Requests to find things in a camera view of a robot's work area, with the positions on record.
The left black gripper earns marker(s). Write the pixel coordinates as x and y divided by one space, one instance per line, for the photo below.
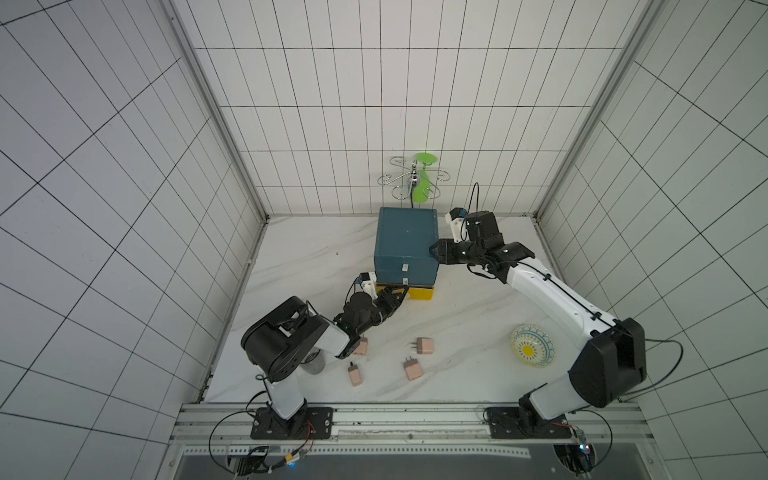
390 299

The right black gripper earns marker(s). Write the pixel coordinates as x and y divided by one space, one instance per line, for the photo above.
445 251

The yellow bottom drawer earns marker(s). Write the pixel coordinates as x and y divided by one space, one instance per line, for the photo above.
414 293

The teal drawer cabinet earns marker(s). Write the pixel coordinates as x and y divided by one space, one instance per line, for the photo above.
402 249

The pink plug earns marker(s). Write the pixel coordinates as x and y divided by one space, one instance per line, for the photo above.
362 347
424 346
412 369
355 375

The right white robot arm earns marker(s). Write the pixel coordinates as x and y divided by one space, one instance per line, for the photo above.
612 358

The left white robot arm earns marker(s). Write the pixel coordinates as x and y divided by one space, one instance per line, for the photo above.
279 342

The green leaf ornament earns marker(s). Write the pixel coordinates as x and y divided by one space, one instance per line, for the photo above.
420 183

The silver cup tree stand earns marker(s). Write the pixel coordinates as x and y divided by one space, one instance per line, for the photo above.
401 183

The dark mesh cup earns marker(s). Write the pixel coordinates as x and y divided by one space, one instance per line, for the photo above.
314 363

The patterned yellow plate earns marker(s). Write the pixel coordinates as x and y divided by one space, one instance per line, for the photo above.
533 346

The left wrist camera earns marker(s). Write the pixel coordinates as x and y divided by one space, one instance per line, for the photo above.
367 282

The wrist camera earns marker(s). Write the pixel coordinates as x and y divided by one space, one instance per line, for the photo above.
367 282
456 219

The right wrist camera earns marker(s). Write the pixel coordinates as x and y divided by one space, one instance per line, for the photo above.
456 219

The metal base rail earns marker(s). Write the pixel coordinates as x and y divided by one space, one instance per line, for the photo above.
401 429

